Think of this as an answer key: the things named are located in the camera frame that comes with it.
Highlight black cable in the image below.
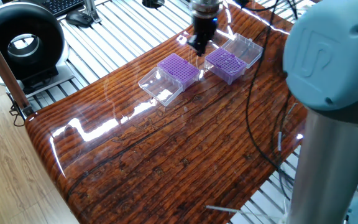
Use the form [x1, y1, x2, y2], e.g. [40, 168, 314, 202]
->
[246, 0, 304, 181]
[275, 93, 304, 200]

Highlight brown wooden post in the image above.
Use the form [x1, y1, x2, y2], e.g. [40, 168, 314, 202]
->
[0, 22, 30, 119]

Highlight thin white rod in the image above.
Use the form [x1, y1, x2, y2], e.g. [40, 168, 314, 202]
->
[205, 205, 237, 214]

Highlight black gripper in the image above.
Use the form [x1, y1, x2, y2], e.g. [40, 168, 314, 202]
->
[186, 14, 219, 55]

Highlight glossy wood grain mat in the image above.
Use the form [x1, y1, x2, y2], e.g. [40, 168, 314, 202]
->
[25, 0, 329, 224]

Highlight black computer mouse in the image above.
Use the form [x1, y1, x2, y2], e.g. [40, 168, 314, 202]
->
[65, 11, 96, 27]

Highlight purple pipette tip holder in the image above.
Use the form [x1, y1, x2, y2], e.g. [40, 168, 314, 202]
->
[138, 53, 200, 107]
[204, 34, 264, 85]

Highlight black computer keyboard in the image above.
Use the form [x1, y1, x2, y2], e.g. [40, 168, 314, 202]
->
[41, 0, 86, 16]

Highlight black ring light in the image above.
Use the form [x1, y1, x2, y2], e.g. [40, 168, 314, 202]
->
[0, 3, 74, 95]

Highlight silver ribbed wrist flange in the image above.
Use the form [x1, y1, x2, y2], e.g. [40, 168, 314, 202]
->
[190, 0, 221, 17]

